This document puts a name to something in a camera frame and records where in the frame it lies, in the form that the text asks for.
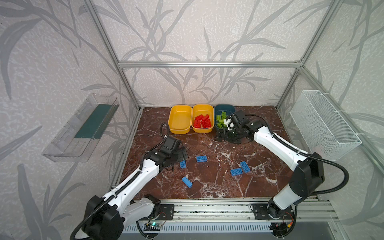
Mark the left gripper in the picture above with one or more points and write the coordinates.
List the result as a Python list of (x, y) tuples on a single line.
[(180, 155)]

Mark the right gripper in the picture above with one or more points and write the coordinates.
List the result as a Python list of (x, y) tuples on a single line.
[(227, 135)]

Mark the blue brick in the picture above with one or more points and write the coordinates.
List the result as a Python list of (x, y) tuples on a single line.
[(187, 182), (245, 167), (183, 164), (201, 159), (236, 172)]

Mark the blue brick bottom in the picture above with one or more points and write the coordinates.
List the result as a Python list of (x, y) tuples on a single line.
[(187, 182)]

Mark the red brick diagonal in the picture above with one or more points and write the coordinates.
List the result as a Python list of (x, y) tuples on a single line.
[(205, 117)]

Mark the red brick top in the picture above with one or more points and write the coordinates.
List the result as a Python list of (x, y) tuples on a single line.
[(197, 124)]

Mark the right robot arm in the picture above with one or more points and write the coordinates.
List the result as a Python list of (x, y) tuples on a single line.
[(308, 169)]

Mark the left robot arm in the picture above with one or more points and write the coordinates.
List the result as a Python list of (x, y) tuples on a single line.
[(106, 217)]

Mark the teal bin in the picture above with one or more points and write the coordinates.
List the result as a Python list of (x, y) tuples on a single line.
[(229, 109)]

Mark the left yellow bin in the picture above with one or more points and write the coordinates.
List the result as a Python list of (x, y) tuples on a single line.
[(180, 119)]

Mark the yellow bin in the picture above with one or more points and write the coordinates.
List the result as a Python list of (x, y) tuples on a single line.
[(203, 110), (180, 119)]

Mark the middle yellow bin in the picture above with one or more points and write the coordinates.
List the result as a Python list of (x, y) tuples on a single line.
[(203, 110)]

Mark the clear acrylic shelf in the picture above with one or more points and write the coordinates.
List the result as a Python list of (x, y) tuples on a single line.
[(79, 137)]

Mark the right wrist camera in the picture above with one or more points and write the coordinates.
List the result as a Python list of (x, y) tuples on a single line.
[(229, 124)]

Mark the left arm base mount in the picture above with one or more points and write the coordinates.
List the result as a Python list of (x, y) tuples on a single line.
[(163, 212)]

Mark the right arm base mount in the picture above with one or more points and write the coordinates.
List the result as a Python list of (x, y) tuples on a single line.
[(261, 211)]

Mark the white wire basket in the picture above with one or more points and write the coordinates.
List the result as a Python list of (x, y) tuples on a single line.
[(323, 128)]

